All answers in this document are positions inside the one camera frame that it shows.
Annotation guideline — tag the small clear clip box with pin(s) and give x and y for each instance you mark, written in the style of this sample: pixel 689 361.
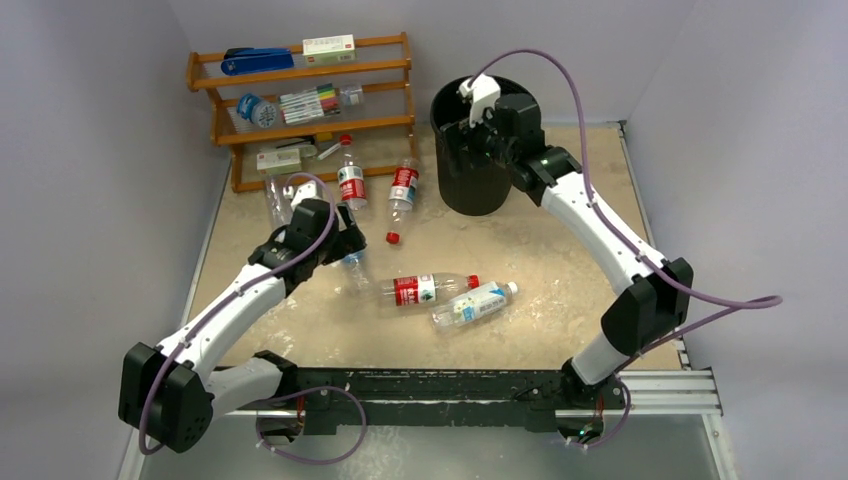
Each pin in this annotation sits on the small clear clip box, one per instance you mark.
pixel 351 95

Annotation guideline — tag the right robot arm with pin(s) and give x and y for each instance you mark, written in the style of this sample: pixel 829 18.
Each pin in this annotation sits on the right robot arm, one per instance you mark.
pixel 647 305

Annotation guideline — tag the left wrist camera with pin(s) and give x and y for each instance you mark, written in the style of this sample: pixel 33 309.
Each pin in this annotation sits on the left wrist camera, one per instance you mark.
pixel 306 191

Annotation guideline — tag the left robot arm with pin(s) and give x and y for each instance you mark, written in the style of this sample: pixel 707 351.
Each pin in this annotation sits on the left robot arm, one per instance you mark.
pixel 232 318

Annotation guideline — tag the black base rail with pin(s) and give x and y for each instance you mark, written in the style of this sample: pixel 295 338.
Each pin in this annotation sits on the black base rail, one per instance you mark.
pixel 539 401

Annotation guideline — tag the blue label clear bottle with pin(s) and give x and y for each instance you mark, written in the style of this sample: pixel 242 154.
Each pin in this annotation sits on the blue label clear bottle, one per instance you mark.
pixel 356 267

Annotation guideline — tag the clear bottle near shelf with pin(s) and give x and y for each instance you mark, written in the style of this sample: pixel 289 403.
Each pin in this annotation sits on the clear bottle near shelf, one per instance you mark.
pixel 277 203

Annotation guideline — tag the pack of coloured markers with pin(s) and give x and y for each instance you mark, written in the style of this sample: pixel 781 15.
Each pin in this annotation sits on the pack of coloured markers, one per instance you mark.
pixel 311 104

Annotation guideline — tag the white label clear bottle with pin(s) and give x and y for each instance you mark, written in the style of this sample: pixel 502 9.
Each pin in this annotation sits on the white label clear bottle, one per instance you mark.
pixel 480 302

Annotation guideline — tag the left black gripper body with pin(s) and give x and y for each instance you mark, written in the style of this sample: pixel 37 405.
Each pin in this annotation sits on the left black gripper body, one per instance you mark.
pixel 339 243

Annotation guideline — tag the aluminium frame rail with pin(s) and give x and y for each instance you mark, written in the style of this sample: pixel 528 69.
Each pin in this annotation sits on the aluminium frame rail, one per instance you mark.
pixel 663 395

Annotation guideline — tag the white stapler on bottom shelf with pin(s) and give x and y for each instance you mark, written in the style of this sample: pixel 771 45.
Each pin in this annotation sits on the white stapler on bottom shelf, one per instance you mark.
pixel 285 156

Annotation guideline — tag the white and red box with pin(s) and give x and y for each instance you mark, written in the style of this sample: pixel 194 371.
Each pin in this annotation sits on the white and red box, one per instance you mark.
pixel 324 51

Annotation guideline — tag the wooden three-tier shelf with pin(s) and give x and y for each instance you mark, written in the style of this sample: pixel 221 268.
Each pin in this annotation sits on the wooden three-tier shelf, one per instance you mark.
pixel 262 97

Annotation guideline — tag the black ribbed waste bin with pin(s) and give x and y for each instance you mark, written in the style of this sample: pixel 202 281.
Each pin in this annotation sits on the black ribbed waste bin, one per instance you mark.
pixel 469 184

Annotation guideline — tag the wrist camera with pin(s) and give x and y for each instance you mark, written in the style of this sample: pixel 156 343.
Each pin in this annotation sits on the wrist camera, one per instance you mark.
pixel 306 191
pixel 481 93

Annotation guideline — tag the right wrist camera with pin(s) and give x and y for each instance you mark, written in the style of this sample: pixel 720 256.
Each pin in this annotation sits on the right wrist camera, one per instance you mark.
pixel 481 93

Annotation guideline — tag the green-capped white marker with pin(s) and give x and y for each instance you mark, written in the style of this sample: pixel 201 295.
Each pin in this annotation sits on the green-capped white marker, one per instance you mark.
pixel 328 152

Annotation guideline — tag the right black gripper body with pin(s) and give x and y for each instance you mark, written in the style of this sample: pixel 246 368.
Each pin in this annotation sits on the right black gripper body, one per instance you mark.
pixel 460 134

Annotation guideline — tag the blue stapler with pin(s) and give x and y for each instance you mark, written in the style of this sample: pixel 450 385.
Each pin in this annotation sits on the blue stapler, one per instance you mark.
pixel 249 60

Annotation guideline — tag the red label bottle red cap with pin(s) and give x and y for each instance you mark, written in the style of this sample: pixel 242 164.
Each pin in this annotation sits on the red label bottle red cap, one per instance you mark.
pixel 350 175

